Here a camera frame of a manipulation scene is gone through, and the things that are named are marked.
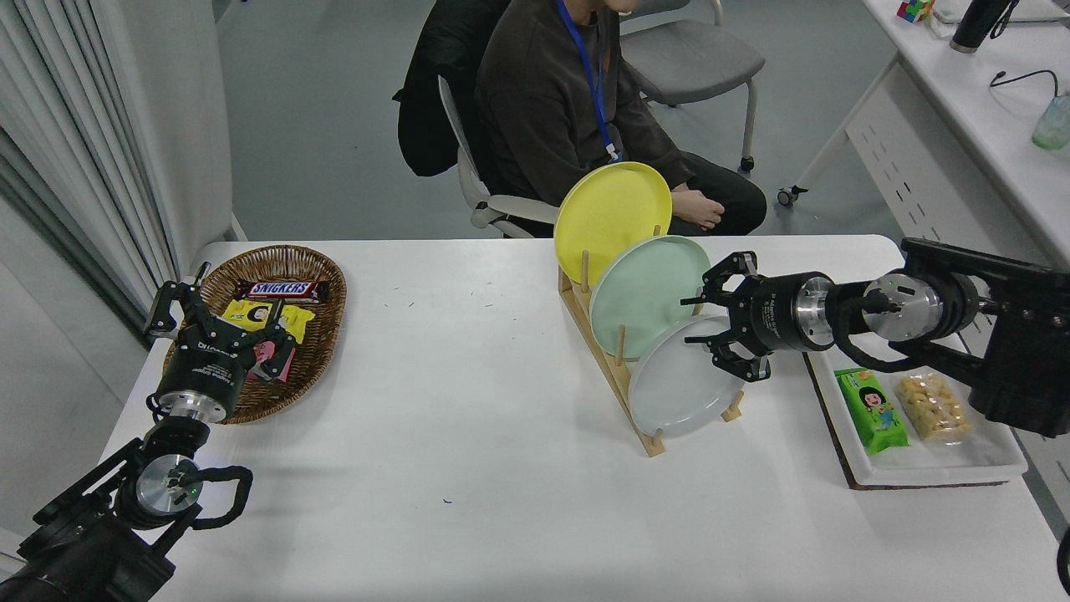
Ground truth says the grey plate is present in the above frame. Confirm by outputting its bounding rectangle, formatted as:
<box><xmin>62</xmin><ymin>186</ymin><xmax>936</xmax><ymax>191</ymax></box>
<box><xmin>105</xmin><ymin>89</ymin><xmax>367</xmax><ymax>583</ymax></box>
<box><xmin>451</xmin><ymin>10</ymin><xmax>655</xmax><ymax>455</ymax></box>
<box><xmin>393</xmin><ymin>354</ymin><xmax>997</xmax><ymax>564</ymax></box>
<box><xmin>627</xmin><ymin>316</ymin><xmax>747</xmax><ymax>438</ymax></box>

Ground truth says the black cable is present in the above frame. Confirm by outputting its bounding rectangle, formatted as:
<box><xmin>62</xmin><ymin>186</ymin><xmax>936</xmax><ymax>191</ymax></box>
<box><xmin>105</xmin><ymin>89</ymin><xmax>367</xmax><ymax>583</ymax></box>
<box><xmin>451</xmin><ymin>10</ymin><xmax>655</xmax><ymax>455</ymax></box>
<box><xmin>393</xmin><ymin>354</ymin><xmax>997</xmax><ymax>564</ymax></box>
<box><xmin>990</xmin><ymin>69</ymin><xmax>1059</xmax><ymax>97</ymax></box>

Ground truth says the green snack packet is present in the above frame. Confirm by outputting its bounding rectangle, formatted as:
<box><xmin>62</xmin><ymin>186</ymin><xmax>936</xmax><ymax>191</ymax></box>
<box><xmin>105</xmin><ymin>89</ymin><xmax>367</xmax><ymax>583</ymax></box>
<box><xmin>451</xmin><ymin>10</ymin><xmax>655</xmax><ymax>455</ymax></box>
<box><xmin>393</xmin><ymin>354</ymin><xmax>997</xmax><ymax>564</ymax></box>
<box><xmin>834</xmin><ymin>368</ymin><xmax>910</xmax><ymax>457</ymax></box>

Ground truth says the person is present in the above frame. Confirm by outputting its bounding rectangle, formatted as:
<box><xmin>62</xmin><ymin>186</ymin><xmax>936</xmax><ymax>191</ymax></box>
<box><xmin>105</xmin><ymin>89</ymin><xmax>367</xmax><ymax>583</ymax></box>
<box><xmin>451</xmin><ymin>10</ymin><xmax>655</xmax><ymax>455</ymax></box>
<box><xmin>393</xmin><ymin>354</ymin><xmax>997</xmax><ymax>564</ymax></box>
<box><xmin>475</xmin><ymin>0</ymin><xmax>768</xmax><ymax>237</ymax></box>

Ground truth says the black bottle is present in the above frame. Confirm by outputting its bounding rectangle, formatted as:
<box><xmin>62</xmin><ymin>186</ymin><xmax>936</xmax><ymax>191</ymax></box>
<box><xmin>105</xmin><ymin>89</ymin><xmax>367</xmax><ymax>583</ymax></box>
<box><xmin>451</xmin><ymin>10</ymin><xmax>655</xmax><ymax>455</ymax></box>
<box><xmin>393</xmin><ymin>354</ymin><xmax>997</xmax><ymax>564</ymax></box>
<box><xmin>949</xmin><ymin>0</ymin><xmax>1021</xmax><ymax>54</ymax></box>

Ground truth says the clear packet of nuts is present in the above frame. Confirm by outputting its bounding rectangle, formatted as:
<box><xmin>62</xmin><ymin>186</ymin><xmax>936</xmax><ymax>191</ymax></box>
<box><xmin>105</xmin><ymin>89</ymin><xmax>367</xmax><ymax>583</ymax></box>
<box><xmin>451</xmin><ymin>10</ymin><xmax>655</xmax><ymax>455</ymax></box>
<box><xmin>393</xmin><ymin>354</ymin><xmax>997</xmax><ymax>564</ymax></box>
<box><xmin>894</xmin><ymin>372</ymin><xmax>975</xmax><ymax>445</ymax></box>

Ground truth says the yellow snack packet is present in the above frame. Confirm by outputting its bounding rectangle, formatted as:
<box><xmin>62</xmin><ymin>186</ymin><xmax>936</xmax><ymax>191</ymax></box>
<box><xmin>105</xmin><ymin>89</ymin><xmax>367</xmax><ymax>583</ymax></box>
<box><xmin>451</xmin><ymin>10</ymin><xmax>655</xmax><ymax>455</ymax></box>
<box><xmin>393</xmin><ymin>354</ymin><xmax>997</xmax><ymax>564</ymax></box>
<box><xmin>221</xmin><ymin>298</ymin><xmax>317</xmax><ymax>345</ymax></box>

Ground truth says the yellow plate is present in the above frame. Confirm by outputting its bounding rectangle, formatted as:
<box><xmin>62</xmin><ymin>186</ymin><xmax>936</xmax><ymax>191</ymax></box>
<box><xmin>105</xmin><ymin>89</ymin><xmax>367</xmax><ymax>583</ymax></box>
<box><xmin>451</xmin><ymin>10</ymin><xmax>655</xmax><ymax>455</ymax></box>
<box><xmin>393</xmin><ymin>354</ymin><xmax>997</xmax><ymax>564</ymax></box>
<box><xmin>553</xmin><ymin>161</ymin><xmax>673</xmax><ymax>288</ymax></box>

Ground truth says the mint green plate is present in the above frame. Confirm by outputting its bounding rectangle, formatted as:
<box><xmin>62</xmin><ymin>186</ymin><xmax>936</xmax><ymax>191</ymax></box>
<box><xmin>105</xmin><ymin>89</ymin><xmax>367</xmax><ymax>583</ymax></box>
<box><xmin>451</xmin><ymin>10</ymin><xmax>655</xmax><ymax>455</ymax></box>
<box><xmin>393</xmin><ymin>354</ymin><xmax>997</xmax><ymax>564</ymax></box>
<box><xmin>588</xmin><ymin>235</ymin><xmax>713</xmax><ymax>362</ymax></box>

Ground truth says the Snickers chocolate bar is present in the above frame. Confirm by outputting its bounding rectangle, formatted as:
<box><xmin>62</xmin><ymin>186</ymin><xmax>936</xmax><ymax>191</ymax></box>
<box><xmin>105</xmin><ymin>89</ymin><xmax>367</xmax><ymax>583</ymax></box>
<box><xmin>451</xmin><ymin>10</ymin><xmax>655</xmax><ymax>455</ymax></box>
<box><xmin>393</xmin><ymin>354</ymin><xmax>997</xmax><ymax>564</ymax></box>
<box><xmin>233</xmin><ymin>279</ymin><xmax>331</xmax><ymax>304</ymax></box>

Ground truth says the white rectangular tray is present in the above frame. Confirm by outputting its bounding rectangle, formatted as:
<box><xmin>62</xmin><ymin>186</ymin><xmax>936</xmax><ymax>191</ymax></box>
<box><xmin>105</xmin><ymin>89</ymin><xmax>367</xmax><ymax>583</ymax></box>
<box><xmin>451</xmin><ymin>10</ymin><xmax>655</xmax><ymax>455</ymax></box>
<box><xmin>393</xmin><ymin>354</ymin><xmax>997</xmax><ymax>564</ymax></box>
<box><xmin>802</xmin><ymin>330</ymin><xmax>1029</xmax><ymax>488</ymax></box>

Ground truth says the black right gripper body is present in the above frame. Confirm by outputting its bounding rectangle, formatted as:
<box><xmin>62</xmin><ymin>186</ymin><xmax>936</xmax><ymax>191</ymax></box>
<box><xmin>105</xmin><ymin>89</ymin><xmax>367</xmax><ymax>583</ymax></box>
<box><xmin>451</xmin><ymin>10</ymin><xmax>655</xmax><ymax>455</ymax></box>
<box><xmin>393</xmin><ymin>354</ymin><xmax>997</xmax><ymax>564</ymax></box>
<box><xmin>736</xmin><ymin>272</ymin><xmax>802</xmax><ymax>355</ymax></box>

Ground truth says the pink snack packet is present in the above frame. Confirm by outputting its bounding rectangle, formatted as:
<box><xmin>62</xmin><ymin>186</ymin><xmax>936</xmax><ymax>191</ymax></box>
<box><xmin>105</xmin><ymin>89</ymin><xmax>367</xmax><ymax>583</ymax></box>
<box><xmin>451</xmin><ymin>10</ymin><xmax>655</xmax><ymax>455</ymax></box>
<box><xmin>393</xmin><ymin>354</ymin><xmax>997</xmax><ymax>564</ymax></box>
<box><xmin>251</xmin><ymin>339</ymin><xmax>298</xmax><ymax>384</ymax></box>

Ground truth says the wooden plate rack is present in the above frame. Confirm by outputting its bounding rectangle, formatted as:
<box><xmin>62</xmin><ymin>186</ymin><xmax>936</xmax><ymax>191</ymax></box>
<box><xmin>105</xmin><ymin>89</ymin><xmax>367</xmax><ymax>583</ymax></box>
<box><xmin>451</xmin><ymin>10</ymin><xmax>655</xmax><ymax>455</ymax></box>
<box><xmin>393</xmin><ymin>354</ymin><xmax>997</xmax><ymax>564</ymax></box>
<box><xmin>558</xmin><ymin>224</ymin><xmax>745</xmax><ymax>458</ymax></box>

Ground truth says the person's hand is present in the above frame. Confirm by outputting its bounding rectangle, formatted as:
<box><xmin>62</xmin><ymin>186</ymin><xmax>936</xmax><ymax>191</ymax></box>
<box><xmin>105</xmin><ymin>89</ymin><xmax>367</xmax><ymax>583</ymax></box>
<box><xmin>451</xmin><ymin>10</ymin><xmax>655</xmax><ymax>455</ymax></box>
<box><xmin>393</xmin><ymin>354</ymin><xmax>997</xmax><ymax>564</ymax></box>
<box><xmin>671</xmin><ymin>189</ymin><xmax>726</xmax><ymax>231</ymax></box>

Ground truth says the white side desk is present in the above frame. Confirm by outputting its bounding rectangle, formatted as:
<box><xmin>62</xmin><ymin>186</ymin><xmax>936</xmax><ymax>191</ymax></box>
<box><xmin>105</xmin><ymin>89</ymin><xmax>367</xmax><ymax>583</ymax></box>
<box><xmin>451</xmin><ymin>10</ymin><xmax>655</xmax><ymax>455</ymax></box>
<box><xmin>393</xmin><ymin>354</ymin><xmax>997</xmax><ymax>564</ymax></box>
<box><xmin>776</xmin><ymin>0</ymin><xmax>1070</xmax><ymax>519</ymax></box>

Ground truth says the grey padded chair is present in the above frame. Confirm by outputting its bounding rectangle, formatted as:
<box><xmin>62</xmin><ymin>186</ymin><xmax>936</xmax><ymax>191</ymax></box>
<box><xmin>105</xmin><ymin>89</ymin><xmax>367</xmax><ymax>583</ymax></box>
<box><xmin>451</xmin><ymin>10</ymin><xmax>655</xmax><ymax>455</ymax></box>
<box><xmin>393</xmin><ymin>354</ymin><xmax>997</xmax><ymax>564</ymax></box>
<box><xmin>619</xmin><ymin>0</ymin><xmax>767</xmax><ymax>172</ymax></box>

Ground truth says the white flat device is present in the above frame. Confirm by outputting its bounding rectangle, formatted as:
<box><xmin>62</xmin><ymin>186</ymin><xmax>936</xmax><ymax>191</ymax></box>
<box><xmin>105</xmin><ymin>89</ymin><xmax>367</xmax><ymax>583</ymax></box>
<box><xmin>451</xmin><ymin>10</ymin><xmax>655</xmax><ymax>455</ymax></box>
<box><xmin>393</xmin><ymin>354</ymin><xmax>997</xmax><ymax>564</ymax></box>
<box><xmin>932</xmin><ymin>0</ymin><xmax>1070</xmax><ymax>24</ymax></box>

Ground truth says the white curtain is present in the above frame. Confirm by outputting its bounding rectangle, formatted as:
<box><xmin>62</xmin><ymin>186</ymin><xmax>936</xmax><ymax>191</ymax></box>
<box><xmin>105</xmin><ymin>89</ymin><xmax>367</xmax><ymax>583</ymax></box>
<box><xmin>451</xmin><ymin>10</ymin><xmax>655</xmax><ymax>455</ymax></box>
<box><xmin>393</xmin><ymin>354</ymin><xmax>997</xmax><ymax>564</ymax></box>
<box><xmin>0</xmin><ymin>0</ymin><xmax>181</xmax><ymax>335</ymax></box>

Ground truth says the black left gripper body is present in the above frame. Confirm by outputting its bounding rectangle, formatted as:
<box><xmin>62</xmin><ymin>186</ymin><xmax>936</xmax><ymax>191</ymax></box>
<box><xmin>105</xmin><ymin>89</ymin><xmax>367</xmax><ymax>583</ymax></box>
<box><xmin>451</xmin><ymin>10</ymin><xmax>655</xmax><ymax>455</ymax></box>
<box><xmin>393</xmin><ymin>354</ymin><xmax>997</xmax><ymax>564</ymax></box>
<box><xmin>155</xmin><ymin>326</ymin><xmax>257</xmax><ymax>411</ymax></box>

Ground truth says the brown wicker basket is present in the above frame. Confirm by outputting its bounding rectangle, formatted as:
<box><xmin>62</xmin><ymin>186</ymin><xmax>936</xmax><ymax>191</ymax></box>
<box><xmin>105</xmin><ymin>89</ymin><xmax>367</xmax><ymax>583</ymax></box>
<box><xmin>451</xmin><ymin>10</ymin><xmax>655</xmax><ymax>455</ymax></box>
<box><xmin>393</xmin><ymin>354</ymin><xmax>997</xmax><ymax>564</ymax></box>
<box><xmin>163</xmin><ymin>244</ymin><xmax>348</xmax><ymax>425</ymax></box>

